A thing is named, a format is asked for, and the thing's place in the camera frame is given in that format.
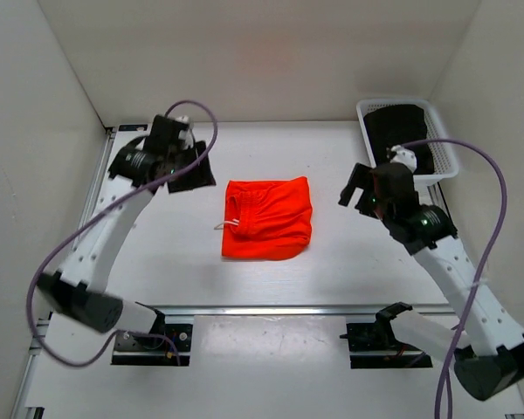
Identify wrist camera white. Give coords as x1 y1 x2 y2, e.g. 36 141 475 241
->
387 145 417 173
175 115 195 149

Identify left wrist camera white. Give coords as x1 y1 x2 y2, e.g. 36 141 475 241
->
175 115 195 149

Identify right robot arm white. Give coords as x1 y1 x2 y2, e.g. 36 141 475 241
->
339 162 524 402

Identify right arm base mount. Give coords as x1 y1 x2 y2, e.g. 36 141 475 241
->
340 302 432 370

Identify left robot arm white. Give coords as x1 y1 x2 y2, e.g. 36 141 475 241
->
37 115 216 349

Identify black folded shorts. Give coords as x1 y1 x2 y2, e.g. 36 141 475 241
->
363 104 428 166

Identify aluminium rail front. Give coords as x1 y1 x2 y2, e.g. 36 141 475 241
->
134 304 459 318

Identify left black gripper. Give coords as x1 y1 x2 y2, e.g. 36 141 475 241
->
168 141 217 194

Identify white plastic basket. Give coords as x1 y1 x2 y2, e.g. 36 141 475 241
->
356 99 459 186

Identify aluminium frame left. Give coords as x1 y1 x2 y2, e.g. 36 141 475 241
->
10 127 117 418

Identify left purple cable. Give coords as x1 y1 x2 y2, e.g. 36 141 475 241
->
25 100 219 368

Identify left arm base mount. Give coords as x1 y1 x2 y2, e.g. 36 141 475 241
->
111 310 193 367

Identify orange shorts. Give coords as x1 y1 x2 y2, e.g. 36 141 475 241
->
220 176 313 261

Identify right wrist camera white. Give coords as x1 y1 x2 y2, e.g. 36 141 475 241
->
387 145 417 173

